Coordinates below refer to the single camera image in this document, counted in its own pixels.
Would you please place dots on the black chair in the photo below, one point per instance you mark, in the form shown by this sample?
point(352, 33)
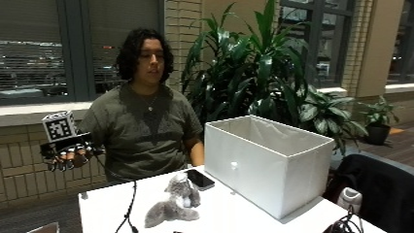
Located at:
point(380, 191)

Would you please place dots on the tall green leafy plant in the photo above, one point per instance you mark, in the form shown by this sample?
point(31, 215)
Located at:
point(250, 71)

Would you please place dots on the variegated leafy plant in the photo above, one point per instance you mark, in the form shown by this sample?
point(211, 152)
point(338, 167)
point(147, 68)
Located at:
point(328, 113)

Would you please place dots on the white fabric storage box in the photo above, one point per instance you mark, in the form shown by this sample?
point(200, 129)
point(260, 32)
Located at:
point(262, 168)

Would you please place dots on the grey plush toy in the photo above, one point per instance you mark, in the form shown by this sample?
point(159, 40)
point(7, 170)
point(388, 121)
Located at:
point(179, 202)

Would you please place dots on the white marker cube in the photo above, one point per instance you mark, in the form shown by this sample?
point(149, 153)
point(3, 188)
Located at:
point(60, 126)

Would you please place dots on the black smartphone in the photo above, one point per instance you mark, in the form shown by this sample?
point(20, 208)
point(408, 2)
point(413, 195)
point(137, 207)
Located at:
point(200, 179)

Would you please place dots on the grey chair corner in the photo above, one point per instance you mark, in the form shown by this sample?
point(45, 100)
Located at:
point(45, 228)

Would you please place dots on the white rounded device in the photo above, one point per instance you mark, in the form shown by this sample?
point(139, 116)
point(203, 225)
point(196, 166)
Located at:
point(349, 199)

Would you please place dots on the the person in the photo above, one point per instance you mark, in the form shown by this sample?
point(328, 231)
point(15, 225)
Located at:
point(143, 142)

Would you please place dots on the dark framed window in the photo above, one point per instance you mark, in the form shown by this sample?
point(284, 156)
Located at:
point(404, 42)
point(318, 39)
point(56, 51)

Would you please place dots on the small potted plant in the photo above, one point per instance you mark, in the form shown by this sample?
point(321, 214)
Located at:
point(378, 120)

